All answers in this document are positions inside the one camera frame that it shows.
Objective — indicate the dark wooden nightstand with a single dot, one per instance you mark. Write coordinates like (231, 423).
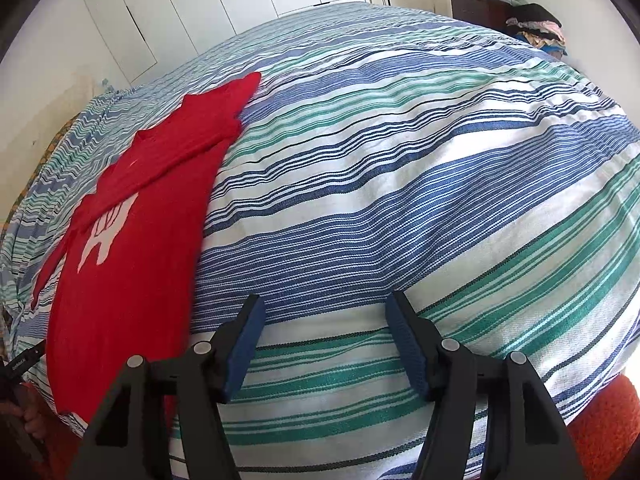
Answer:
(475, 7)

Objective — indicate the orange patterned bed sheet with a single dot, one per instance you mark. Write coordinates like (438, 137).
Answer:
(55, 140)

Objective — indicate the red sweater with white rabbit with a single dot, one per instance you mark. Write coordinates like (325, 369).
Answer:
(140, 285)

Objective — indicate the pile of clothes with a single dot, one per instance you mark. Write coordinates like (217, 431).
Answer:
(535, 20)

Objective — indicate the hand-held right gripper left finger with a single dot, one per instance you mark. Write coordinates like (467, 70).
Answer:
(245, 350)

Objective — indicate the blue green striped duvet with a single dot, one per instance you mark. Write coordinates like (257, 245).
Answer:
(400, 185)

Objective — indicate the person's left hand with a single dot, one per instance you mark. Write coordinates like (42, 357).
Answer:
(36, 422)

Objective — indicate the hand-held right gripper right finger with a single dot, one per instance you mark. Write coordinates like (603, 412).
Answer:
(407, 345)

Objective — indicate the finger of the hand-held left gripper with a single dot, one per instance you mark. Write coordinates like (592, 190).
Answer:
(35, 352)

